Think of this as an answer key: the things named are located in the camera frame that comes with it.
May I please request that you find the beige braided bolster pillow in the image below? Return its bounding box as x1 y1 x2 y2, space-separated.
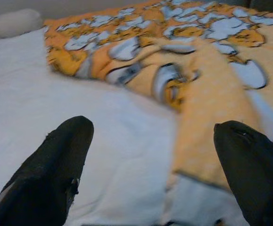
0 8 42 43

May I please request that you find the white quilted mattress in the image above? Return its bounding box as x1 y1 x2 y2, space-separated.
0 28 245 226

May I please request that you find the yellow cartoon print blanket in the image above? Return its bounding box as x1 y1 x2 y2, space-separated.
43 0 273 191

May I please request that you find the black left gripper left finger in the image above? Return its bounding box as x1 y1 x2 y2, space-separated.
0 115 95 226

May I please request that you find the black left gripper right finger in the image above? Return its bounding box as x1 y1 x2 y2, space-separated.
213 120 273 226

